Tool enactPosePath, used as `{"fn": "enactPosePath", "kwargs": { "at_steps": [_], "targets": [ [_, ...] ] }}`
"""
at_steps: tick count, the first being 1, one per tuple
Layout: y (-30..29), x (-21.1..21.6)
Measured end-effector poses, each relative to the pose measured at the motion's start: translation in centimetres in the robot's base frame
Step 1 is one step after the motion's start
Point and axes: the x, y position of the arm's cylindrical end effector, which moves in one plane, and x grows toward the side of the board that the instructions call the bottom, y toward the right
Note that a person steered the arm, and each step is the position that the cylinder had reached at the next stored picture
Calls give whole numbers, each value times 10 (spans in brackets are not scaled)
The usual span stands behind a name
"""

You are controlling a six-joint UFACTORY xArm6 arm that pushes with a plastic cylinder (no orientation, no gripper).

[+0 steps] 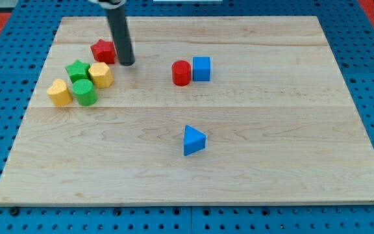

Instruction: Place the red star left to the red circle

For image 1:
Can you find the red star block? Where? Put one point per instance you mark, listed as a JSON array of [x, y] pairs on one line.
[[104, 51]]

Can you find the green star block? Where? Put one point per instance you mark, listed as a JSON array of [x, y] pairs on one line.
[[78, 70]]

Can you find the blue triangle block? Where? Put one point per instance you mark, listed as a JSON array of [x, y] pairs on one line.
[[193, 141]]

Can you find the light wooden board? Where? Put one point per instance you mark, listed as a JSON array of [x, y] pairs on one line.
[[281, 127]]

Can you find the red cylinder block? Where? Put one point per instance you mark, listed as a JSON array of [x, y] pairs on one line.
[[181, 72]]

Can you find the blue cube block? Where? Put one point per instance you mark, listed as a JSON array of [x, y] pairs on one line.
[[201, 69]]

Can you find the yellow hexagon block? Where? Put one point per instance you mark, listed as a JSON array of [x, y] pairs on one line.
[[101, 75]]

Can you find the green cylinder block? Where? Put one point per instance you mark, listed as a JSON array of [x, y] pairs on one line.
[[84, 92]]

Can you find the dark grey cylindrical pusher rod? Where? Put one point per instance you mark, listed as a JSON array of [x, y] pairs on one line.
[[116, 16]]

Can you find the yellow heart block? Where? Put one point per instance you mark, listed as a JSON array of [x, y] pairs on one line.
[[59, 93]]

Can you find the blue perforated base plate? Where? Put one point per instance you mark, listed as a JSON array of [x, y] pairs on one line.
[[24, 46]]

